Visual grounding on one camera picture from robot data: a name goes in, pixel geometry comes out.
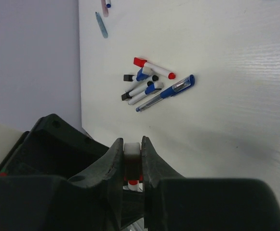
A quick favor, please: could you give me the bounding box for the black capped marker small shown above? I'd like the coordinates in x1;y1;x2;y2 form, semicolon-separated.
123;75;159;82

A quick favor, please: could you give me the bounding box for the blue gel pen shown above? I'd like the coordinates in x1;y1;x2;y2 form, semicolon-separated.
135;75;195;112

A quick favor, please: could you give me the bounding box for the red capped marker top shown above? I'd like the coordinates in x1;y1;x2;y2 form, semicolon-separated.
133;57;176;79

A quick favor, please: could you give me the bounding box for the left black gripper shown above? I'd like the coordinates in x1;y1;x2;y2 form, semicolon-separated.
0;114;111;183

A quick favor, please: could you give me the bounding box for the white marker black cap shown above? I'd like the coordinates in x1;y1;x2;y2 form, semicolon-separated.
121;81;164;105

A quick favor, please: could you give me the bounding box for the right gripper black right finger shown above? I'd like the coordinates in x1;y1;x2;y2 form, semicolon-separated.
141;136;280;231

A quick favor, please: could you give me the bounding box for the light blue highlighter pen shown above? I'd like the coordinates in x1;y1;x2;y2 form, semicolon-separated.
95;12;108;39

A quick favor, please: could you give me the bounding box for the white marker red cap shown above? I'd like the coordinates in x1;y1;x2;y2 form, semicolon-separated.
128;180;139;192

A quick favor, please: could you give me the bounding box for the pink highlighter pen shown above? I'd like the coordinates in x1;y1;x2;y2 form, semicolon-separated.
101;0;108;17

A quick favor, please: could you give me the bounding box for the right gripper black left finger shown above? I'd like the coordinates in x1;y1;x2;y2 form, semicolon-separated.
0;138;124;231

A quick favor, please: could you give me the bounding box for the white marker blue eraser cap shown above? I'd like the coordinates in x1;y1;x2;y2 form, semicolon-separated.
130;67;153;90

